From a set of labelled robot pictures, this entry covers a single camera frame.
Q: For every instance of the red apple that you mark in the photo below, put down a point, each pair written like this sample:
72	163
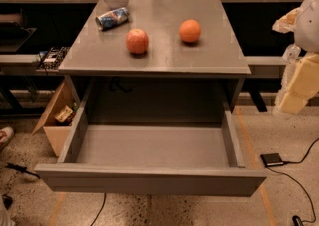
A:
137	41

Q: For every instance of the clear sanitizer pump bottle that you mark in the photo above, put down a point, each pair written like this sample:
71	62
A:
291	53

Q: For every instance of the patterned box on shelf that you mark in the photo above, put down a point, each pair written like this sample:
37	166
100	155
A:
52	58

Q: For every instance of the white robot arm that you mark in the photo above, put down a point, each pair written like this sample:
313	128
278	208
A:
306	31

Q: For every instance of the black foot pedal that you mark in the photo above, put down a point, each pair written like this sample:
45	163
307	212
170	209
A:
271	159

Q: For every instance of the orange fruit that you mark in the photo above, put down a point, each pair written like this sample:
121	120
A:
190	31

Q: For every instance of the grey cabinet with drawer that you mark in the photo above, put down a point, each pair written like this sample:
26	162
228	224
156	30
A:
156	37

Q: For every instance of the crushed blue soda can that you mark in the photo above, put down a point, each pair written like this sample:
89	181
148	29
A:
112	18

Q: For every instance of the open grey top drawer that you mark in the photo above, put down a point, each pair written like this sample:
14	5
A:
153	136

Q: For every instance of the wooden box on floor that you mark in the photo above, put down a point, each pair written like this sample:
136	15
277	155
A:
56	132

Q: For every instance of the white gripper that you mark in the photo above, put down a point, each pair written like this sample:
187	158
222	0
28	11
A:
308	27

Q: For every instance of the black clamp on floor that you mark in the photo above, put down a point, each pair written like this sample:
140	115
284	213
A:
21	169

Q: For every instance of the snack packet in box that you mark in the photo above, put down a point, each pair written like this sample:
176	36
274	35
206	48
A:
65	115

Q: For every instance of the white red shoe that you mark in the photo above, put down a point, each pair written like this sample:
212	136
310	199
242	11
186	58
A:
6	135

